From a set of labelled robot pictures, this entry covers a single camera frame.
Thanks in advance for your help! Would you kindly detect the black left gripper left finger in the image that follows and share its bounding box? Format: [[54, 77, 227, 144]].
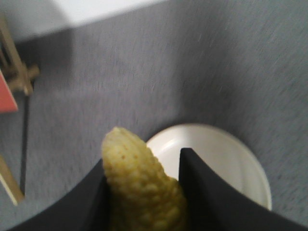
[[10, 160, 108, 231]]

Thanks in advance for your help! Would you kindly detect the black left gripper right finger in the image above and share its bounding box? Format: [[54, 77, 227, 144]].
[[179, 148, 307, 231]]

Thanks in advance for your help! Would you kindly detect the blue red kitchen scene sign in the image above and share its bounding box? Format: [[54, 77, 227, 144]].
[[0, 72, 18, 113]]

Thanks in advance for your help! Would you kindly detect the wooden dish rack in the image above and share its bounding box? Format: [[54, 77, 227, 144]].
[[0, 14, 40, 206]]

